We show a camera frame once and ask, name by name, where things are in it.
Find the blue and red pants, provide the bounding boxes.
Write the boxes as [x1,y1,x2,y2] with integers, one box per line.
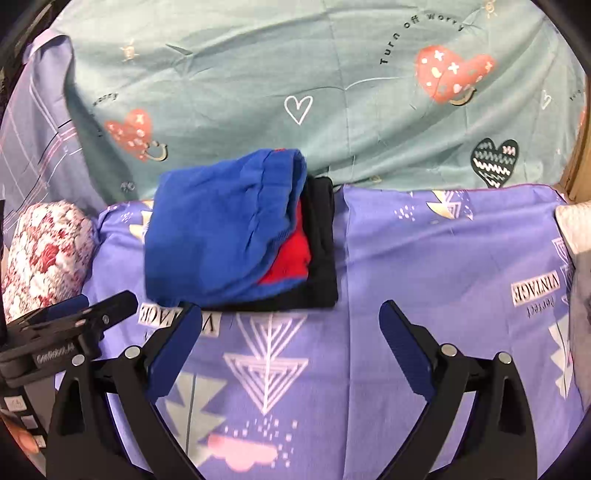
[144,148,309,309]

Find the grey cloth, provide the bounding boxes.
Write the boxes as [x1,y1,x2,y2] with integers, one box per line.
[566,258,591,361]

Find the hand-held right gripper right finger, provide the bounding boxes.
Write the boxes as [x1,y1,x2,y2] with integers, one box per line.
[379,300,539,480]

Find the person's left hand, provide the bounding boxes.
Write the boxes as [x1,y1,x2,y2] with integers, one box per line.
[0,413,44,457]

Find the black folded garment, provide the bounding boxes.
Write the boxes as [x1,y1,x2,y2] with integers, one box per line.
[203,175,340,311]

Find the green heart print blanket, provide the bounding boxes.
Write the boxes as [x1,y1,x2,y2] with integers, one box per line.
[46,0,587,204]

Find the red floral pillow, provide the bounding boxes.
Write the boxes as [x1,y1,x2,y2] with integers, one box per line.
[2,200,98,319]

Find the striped lilac cloth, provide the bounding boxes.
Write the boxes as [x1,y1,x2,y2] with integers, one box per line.
[0,41,109,222]

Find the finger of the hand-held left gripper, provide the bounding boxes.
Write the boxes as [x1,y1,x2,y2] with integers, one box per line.
[69,291,139,341]
[9,294,90,328]

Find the purple printed bedsheet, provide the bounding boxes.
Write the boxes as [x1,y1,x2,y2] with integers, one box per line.
[55,184,578,480]

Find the wooden bed frame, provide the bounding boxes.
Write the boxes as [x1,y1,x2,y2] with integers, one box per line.
[558,106,591,204]

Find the white textured cloth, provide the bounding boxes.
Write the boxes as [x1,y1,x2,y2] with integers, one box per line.
[554,200,591,259]

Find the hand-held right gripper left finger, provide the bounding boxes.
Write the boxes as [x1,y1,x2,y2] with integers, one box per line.
[46,302,206,480]

